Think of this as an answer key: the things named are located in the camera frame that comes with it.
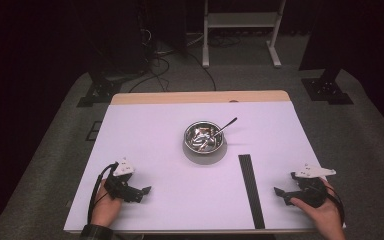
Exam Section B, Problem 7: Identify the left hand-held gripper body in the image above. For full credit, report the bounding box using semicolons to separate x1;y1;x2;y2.
103;157;136;203

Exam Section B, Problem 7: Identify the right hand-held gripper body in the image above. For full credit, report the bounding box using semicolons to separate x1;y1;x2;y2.
290;163;337;209

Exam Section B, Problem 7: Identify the row of black chopsticks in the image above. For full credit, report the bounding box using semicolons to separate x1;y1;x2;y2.
237;153;266;230

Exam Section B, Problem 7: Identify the steel bowl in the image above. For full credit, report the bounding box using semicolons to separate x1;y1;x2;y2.
183;120;227;156

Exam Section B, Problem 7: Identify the person's left hand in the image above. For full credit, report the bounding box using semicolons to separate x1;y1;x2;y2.
90;181;124;228

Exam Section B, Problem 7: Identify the person's right hand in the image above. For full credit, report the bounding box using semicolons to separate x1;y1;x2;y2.
289;178;347;240

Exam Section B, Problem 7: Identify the white table cover sheet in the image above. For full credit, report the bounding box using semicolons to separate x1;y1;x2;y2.
63;101;347;233

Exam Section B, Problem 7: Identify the black stand base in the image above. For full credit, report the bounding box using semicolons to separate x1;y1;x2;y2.
76;71;123;108
300;68;354;106

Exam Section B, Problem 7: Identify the dark curtain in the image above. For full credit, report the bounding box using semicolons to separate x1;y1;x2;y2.
0;0;91;234
298;0;384;141

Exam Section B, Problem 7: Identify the white metal stand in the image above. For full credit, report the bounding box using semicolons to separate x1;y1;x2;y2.
201;0;287;69

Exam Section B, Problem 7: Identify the left hand-held gripper cable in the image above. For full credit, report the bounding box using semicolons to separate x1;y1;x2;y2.
86;161;119;226

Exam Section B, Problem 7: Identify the hand-held gripper cable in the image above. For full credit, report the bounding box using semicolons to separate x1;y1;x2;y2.
324;184;346;228
86;161;119;226

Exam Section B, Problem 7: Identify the right hand-held gripper cable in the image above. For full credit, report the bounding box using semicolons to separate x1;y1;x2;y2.
324;184;346;228

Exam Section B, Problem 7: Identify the black rectangular frame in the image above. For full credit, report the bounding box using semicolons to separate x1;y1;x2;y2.
85;120;103;142

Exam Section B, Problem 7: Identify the black floor cable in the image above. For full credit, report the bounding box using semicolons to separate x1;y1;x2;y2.
128;56;171;94
186;50;218;92

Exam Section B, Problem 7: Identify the black cable coil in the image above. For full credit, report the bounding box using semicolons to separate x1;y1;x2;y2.
209;32;243;48

